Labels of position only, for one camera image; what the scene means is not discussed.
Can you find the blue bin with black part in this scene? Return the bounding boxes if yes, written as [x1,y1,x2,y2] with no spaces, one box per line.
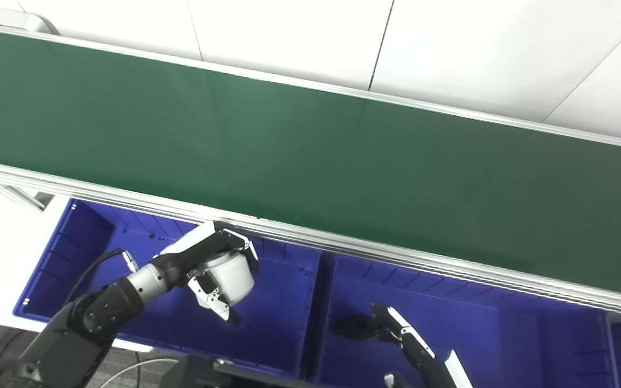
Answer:
[310,253,618,388]

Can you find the black flanged part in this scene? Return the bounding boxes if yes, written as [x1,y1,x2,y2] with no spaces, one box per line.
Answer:
[329,315,378,340]

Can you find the thin white cable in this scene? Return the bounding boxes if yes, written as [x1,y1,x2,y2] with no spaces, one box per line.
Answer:
[98,357,179,388]

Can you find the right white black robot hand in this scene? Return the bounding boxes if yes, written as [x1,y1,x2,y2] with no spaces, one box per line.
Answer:
[370,303,473,388]

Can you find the empty blue plastic bin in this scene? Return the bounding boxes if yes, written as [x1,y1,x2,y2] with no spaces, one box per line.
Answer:
[13,198,325,378]

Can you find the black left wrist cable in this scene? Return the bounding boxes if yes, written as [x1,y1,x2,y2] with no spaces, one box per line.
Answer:
[60,248,140,318]

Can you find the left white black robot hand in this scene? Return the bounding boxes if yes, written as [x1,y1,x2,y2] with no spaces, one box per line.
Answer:
[151,220,260,327]

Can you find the white cylindrical part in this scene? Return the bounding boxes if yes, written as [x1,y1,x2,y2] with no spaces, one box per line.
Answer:
[203,252,256,306]

